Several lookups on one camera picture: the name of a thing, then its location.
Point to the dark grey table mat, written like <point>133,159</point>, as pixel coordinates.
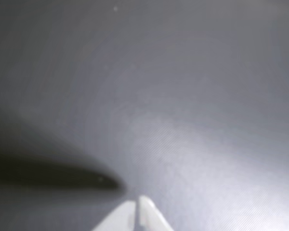
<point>183,96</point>

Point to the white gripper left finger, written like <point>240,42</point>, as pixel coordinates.
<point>120,219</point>

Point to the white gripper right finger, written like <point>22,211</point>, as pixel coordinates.
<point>151,216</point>

